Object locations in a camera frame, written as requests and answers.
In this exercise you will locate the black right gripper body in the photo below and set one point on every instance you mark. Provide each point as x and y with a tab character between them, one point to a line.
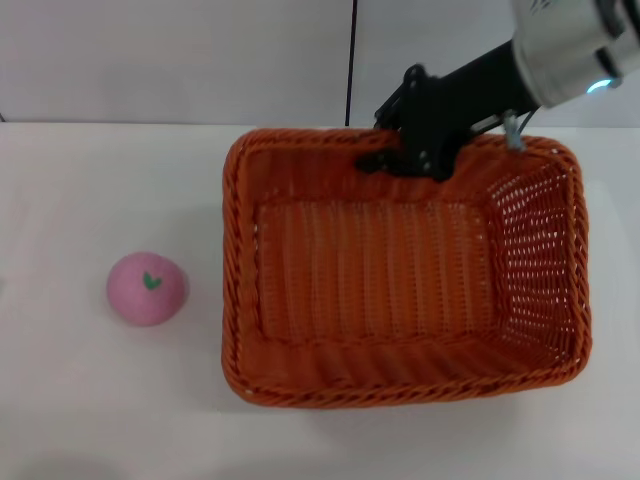
450	100

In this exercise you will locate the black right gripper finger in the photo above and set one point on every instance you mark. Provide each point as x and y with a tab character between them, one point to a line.
397	102
377	161

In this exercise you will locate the orange woven plastic basket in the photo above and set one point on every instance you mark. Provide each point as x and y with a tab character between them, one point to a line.
370	280

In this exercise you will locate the pink peach toy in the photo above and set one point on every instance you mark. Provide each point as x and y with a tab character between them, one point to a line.
140	305

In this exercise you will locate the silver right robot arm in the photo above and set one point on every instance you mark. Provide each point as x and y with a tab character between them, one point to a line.
565	45

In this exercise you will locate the black vertical wall strip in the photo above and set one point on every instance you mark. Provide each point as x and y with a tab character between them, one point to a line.
351	60

